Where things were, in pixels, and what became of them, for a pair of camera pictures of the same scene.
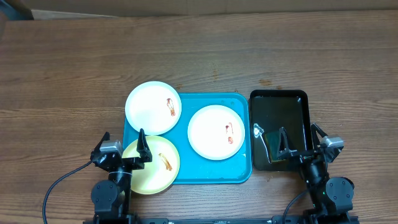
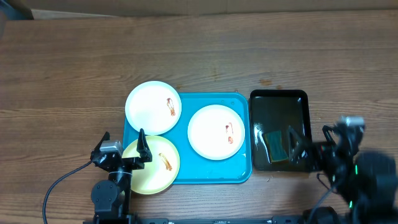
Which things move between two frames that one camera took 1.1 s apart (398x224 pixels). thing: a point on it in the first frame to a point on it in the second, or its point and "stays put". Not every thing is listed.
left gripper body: (132, 164) stays put
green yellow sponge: (272, 140) stays put
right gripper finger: (316, 130) to (326, 129)
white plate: (216, 132) stays put
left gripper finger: (143, 147) stays put
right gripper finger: (283, 147) to (297, 146)
